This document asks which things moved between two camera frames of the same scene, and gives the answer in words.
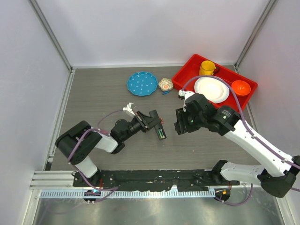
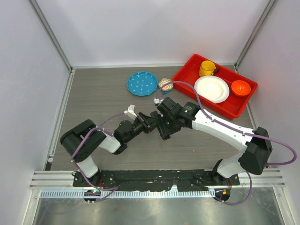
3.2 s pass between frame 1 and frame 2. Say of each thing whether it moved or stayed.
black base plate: stayed
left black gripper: stayed
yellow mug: stayed
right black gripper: moved
